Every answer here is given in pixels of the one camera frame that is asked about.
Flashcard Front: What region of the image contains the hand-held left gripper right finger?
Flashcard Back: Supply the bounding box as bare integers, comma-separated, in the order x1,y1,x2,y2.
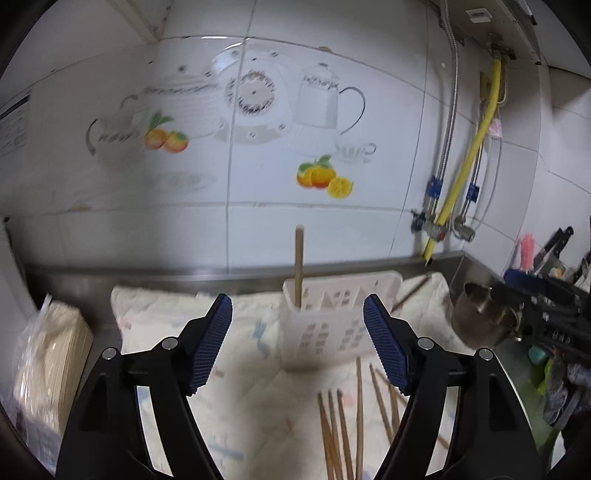
363,294,541,480

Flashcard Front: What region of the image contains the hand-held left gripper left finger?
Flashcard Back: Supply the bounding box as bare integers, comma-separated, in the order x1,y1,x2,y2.
55,294,233,480

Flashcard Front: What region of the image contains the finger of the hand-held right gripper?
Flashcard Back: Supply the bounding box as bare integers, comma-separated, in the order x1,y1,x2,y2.
504,269,591,320
512,318,591,361

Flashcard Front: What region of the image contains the white plastic utensil basket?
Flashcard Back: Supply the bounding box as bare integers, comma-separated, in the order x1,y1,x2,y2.
281,271,402,372

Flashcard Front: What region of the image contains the pile of wooden chopsticks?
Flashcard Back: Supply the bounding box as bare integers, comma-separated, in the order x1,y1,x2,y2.
318,355,411,480

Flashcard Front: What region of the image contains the white printed cloth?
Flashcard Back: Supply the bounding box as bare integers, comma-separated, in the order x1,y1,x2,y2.
111,272,465,480

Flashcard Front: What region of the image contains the brown bamboo chopstick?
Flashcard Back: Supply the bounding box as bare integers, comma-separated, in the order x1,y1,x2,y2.
294,224,305,309
392,274,432,311

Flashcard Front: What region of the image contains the small steel pot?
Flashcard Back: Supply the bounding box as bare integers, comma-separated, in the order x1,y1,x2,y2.
451,281,520,348

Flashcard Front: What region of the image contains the steel water valve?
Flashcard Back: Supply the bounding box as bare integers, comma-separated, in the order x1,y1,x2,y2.
454,215,477,241

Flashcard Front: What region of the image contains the brass water valve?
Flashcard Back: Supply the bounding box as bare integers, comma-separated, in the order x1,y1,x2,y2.
411,208,448,241

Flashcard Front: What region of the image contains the beige packet in plastic bag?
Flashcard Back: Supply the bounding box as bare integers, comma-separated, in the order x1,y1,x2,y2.
9,298,95,439

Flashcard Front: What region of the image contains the white water heater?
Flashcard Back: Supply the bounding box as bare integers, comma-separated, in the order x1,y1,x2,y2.
438,0,543,65

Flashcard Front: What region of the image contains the black handled knife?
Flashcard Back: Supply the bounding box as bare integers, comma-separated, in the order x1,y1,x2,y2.
533,226,575,273

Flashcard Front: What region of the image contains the white thin cable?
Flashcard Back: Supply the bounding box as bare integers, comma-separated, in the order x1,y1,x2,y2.
478,134,504,227

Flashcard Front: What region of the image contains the short metal flexible hose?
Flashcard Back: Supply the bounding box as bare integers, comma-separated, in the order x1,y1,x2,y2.
459,136,485,222

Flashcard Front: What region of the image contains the yellow corrugated gas hose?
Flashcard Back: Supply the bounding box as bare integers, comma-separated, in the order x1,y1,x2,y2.
422,58,503,261

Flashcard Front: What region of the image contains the long metal flexible hose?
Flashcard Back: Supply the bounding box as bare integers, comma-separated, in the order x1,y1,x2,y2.
427,0,460,222

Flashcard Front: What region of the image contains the white wall label sticker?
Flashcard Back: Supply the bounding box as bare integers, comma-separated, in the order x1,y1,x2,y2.
0,92,32,158

